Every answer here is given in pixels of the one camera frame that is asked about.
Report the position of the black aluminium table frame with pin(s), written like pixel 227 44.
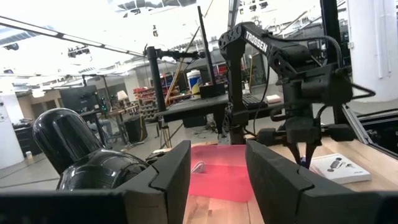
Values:
pixel 331 31

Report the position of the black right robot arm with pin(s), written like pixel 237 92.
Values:
pixel 237 93

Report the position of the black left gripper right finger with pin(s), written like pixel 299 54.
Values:
pixel 273 186

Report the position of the black gooseneck desk lamp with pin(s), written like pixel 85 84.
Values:
pixel 68 140

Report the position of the white and blue barrel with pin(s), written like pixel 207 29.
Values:
pixel 193 81

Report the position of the pink plastic bin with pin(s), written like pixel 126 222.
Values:
pixel 220 177

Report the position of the white card reader box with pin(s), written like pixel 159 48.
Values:
pixel 339 169

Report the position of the black backlit keyboard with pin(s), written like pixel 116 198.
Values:
pixel 253 101

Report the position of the black pole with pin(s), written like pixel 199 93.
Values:
pixel 205 46

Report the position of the black tripod stand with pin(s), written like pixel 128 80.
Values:
pixel 155 87

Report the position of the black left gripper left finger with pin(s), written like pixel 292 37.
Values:
pixel 164 186

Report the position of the dark grey side desk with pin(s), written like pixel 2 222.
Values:
pixel 199 107

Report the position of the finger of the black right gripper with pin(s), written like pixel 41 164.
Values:
pixel 310 152
pixel 296 151

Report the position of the black monitor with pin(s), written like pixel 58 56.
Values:
pixel 79 99

